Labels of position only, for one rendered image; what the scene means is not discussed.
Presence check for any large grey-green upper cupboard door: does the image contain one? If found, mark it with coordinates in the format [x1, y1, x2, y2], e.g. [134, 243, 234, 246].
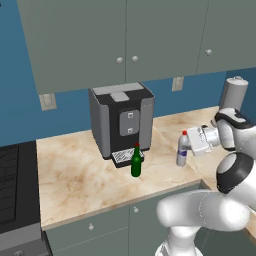
[16, 0, 128, 96]

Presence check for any grey and black coffee machine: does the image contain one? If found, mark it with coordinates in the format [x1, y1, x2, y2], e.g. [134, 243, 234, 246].
[87, 81, 156, 169]

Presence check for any grey-green drawer front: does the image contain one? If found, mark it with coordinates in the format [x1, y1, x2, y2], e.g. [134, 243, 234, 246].
[44, 205, 131, 253]

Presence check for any beige wall socket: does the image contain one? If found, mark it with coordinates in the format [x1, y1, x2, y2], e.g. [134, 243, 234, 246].
[171, 76, 185, 93]
[38, 92, 58, 112]

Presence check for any grey bottle with red cap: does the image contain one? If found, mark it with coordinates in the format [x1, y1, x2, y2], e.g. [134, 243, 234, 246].
[175, 130, 192, 167]

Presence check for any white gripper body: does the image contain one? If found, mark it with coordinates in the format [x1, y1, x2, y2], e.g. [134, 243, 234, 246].
[186, 126, 215, 158]

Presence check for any black hob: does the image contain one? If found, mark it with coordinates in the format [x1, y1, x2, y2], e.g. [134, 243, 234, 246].
[0, 141, 42, 235]

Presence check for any grey-green lower cupboard door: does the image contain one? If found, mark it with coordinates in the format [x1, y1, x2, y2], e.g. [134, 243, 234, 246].
[127, 185, 202, 256]
[53, 227, 130, 256]

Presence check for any green glass bottle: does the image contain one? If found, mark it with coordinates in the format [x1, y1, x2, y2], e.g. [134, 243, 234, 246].
[130, 142, 145, 178]

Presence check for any grey oven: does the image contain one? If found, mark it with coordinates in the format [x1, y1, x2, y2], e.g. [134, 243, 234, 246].
[0, 222, 52, 256]

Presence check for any grey paper towel roll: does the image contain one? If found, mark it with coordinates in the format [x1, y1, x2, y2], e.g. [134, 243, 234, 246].
[218, 75, 250, 114]

